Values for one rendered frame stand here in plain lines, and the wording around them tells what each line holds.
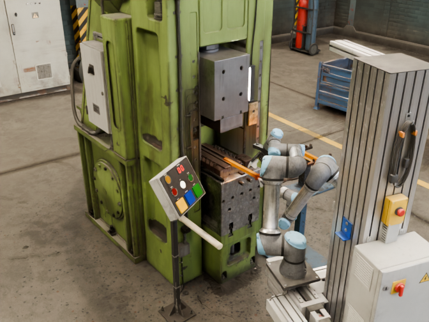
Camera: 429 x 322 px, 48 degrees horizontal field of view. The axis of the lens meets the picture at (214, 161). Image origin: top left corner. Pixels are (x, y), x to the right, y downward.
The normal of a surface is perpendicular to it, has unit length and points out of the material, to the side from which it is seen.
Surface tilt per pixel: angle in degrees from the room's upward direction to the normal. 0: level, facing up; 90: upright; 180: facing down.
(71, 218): 0
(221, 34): 90
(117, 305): 0
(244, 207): 90
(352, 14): 90
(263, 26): 90
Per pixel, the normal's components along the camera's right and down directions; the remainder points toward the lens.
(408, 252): 0.00, -0.90
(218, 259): -0.78, 0.27
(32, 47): 0.58, 0.36
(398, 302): 0.34, 0.42
